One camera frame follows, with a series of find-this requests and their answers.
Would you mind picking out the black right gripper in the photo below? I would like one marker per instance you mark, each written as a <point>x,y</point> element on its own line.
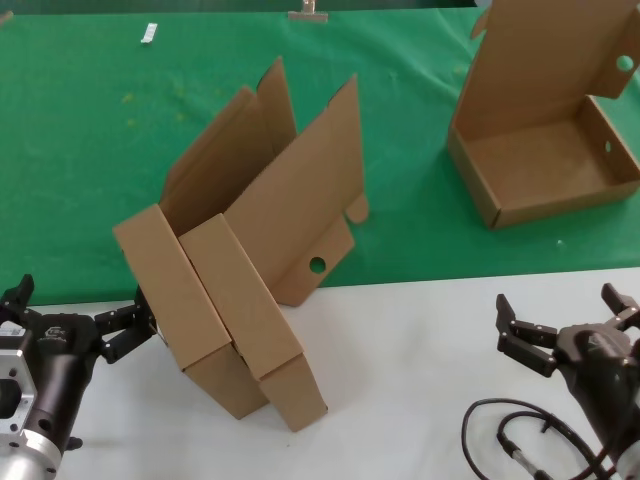
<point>600,370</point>

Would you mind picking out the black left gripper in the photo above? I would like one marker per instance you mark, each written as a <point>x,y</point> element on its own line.
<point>60,370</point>

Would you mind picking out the brown cardboard box lid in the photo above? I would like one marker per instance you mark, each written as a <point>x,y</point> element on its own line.
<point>525,160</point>
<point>170,285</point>
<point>240,300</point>

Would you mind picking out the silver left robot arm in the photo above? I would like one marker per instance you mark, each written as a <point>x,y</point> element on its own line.
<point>25,460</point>

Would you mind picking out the green table cloth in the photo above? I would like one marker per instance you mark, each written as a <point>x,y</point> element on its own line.
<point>75,150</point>

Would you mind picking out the small white label strip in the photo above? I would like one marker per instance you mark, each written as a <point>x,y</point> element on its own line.
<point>148,34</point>

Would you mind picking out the metal cloth clip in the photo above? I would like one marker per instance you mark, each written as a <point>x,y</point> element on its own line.
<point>307,16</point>

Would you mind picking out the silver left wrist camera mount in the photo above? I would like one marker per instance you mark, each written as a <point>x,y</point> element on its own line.
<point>15,380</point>

